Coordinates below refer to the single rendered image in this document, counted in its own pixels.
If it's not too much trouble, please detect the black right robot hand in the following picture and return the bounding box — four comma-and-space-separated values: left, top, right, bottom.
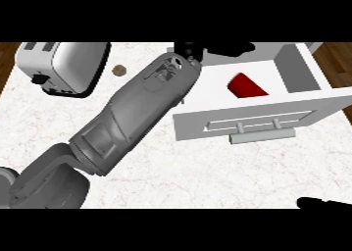
296, 196, 352, 210

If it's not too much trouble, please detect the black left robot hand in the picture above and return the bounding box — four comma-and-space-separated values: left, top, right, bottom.
175, 41, 257, 64

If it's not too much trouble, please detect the red can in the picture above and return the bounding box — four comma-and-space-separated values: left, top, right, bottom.
226, 72, 271, 99

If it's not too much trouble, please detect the white open drawer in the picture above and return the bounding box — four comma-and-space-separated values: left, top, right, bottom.
166, 41, 352, 111

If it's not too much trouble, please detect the small brown round thing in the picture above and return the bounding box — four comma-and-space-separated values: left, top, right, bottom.
111, 65, 127, 77

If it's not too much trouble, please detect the silver toaster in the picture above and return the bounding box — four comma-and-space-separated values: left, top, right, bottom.
15, 41, 113, 99

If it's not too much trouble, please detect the white drawer front with handle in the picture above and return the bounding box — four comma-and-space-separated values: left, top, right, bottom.
172, 85, 352, 145

